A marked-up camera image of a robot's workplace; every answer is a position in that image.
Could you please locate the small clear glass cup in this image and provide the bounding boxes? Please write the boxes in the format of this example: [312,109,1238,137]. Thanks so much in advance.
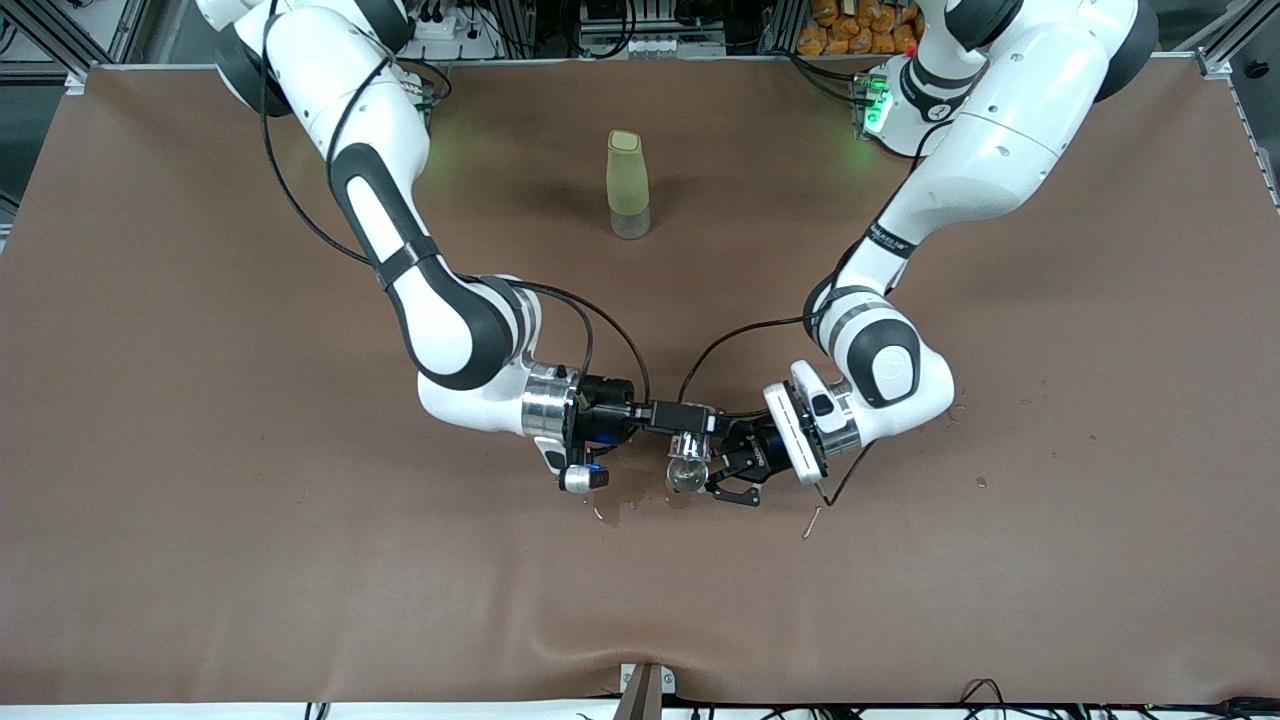
[666,430,713,476]

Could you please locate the large brown liquid puddle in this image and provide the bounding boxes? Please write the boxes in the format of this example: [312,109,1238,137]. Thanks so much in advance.
[608,462,657,529]

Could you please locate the green bottle with clear base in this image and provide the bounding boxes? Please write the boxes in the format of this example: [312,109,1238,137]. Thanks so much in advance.
[606,130,652,241]

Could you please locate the brown table mat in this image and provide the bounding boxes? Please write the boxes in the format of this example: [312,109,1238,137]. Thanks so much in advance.
[0,55,1280,706]

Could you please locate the long white power strip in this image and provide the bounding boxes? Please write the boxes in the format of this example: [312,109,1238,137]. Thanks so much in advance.
[578,33,728,59]

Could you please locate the white power strip with plugs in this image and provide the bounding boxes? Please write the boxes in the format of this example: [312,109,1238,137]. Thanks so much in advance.
[405,10,501,61]

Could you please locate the orange packaged snacks pile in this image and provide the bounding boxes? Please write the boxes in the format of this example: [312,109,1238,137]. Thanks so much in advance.
[797,0,926,56]

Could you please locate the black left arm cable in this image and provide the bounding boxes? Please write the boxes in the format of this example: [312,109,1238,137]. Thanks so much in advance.
[678,120,951,506]

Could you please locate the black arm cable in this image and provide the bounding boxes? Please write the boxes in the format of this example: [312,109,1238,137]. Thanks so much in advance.
[678,120,951,506]
[260,0,653,401]

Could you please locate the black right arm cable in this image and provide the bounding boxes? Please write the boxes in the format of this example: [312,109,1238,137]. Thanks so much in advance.
[260,0,653,401]

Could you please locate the metal table edge bracket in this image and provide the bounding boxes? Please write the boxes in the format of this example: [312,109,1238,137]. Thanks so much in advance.
[618,662,677,720]

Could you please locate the aluminium frame beam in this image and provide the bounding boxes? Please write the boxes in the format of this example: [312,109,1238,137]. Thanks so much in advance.
[0,0,151,91]
[1180,0,1280,81]

